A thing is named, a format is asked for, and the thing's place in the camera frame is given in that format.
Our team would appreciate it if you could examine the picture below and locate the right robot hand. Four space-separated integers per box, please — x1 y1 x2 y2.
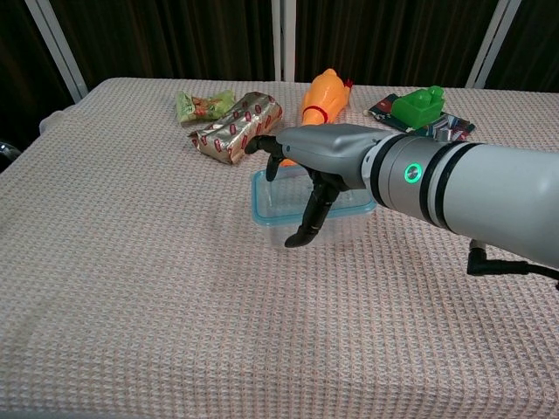
244 123 393 249

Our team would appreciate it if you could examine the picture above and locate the teal container lid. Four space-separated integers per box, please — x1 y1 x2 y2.
251 167 377 228

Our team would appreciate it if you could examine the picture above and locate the clear plastic container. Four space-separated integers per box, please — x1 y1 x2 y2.
255 208 377 251

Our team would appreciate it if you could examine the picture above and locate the orange rubber chicken toy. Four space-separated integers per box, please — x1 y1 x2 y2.
279 68 354 168

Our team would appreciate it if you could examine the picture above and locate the gold red-print snack package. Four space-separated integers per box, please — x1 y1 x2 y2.
187 91 284 166

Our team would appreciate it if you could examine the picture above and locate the green toy building block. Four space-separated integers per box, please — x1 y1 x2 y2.
390 85 446 131

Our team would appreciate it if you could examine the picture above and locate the dark patterned snack packet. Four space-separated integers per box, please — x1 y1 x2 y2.
368 93 477 143

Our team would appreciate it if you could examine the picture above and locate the green snack packet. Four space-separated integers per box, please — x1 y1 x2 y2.
175 89 237 127

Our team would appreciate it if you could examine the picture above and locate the dark brown curtain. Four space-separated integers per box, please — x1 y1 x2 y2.
0 0 559 148

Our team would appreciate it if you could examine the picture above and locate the beige woven tablecloth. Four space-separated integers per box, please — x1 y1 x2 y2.
0 77 559 419

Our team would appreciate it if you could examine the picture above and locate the white frame post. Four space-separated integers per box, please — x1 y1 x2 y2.
270 0 297 83
24 0 91 104
465 0 512 90

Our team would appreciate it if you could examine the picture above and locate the black arm connector cable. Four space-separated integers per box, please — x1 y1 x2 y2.
466 241 559 292

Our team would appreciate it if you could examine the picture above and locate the chrome chair handle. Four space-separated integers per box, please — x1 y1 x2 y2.
0 139 23 174

